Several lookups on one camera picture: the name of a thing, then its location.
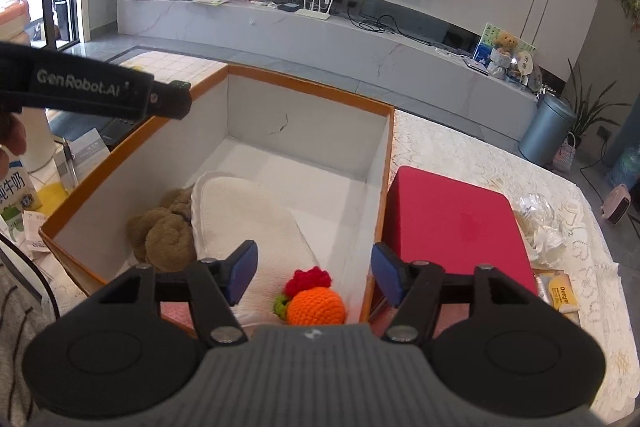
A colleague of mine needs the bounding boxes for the black cables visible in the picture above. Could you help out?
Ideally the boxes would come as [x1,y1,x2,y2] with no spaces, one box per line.
[345,2,436,45]

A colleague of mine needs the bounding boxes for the yellow packet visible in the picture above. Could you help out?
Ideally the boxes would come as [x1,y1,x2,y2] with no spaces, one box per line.
[532,269,581,315]

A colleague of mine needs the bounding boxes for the person's striped shirt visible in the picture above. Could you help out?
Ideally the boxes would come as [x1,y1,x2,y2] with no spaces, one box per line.
[0,257,66,427]

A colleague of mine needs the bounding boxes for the white grid tablecloth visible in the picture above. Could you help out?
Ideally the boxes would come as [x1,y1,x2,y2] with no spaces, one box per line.
[112,48,228,102]

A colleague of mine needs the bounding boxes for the white towel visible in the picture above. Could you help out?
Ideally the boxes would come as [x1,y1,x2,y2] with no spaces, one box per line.
[192,171,321,328]

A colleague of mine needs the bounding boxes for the beige water bottle pink lid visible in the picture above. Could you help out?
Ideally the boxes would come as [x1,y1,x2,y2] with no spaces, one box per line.
[0,0,63,175]

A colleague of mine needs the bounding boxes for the woven basket bag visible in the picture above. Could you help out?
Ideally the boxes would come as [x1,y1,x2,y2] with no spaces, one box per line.
[552,132,577,172]

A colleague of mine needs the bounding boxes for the blue water jug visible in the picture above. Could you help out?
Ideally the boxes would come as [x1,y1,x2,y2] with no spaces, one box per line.
[605,144,640,192]

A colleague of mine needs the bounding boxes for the brown plush toy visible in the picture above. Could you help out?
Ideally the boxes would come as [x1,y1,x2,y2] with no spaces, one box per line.
[125,188,197,273]

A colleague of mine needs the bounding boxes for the pink space heater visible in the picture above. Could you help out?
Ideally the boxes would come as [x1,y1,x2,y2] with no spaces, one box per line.
[600,184,636,225]

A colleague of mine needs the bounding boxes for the crumpled clear plastic wrap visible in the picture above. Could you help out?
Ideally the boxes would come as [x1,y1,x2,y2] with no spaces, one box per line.
[515,193,568,265]

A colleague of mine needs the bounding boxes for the orange-rimmed white box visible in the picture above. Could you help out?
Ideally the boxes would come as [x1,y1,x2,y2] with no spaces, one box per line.
[39,63,396,338]

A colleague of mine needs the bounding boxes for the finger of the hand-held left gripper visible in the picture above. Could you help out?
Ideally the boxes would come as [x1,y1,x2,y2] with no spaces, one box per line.
[147,79,193,121]

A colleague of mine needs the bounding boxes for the white round hand fan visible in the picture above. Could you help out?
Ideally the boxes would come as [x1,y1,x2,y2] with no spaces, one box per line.
[515,49,536,82]

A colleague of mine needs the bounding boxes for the grey paper box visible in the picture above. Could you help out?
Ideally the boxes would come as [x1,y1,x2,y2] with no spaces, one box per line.
[62,129,110,188]

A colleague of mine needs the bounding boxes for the orange red crocheted toy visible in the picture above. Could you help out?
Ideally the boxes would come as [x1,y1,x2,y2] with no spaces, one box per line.
[272,266,347,326]

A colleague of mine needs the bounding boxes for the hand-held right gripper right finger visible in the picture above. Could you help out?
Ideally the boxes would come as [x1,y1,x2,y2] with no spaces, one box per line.
[371,242,543,345]

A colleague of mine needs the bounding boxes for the brown teddy bear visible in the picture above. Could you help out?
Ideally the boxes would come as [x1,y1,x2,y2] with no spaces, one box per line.
[487,32,518,80]

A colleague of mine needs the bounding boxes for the white blue milk carton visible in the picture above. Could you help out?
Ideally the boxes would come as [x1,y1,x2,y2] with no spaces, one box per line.
[0,157,43,253]

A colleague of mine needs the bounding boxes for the blue-grey trash can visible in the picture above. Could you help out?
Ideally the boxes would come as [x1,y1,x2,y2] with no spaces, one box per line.
[517,93,578,166]

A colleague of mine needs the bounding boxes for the potted long-leaf plant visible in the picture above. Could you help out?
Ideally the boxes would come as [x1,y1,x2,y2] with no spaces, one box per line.
[562,57,621,142]

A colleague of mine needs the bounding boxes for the pink fluffy cloth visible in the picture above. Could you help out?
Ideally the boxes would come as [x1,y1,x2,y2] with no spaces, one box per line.
[157,299,198,338]

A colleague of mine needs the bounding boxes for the red box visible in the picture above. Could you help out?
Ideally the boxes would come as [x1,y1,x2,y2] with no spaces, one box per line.
[367,165,540,323]

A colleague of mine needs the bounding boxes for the person's left hand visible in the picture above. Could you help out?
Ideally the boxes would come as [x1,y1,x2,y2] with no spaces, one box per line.
[0,111,27,156]

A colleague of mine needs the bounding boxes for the white router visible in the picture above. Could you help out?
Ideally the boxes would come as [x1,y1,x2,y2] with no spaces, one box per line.
[295,0,337,20]

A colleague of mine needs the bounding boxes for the white marble television cabinet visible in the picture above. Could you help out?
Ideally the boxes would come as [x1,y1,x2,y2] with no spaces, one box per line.
[116,0,541,142]

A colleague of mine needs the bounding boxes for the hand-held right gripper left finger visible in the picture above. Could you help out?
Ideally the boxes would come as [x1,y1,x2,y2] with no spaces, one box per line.
[100,239,259,348]

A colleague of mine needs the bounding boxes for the white paper receipts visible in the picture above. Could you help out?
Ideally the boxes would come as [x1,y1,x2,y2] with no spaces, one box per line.
[22,209,66,268]

